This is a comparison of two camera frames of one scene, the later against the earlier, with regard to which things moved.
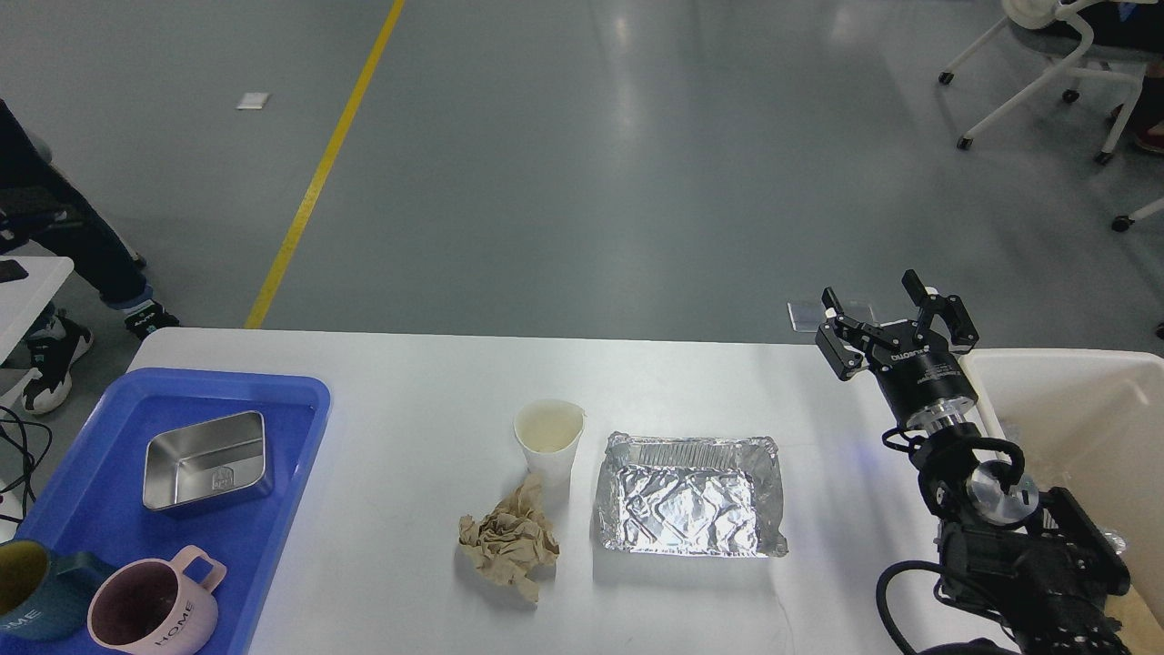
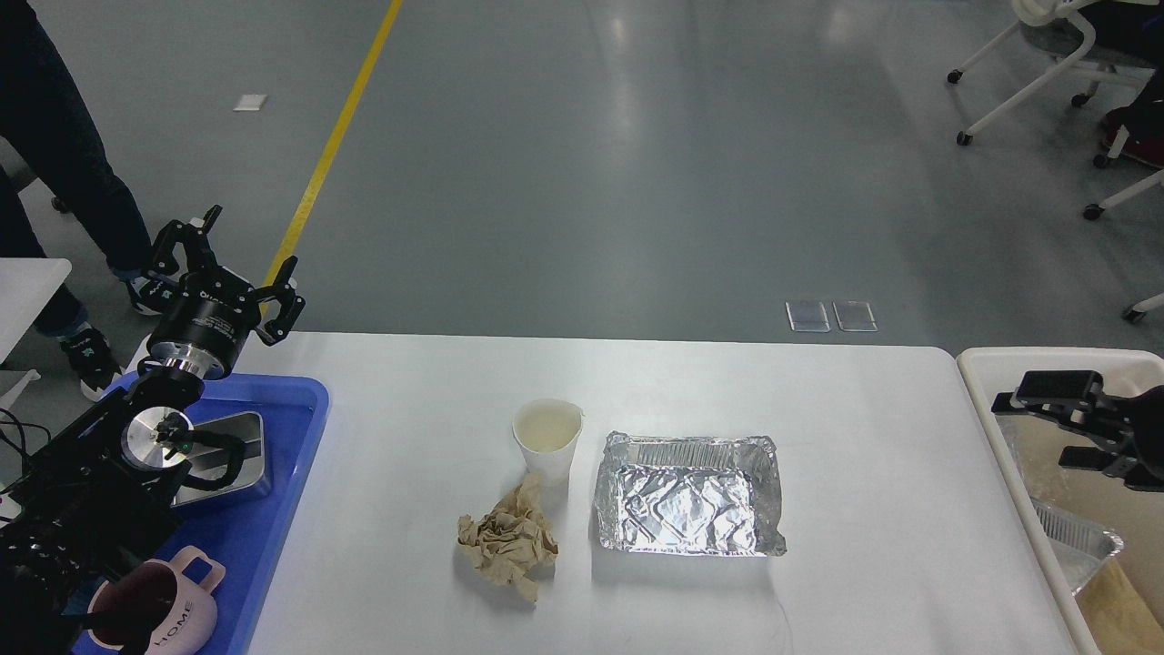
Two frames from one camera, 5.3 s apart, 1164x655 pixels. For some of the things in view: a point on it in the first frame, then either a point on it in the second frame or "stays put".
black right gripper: [921, 377] to [1124, 425]
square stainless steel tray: [209, 465] stays put
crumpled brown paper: [515, 538] stays put
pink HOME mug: [148, 607] stays put
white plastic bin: [1090, 424] stays put
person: [38, 203] to [45, 111]
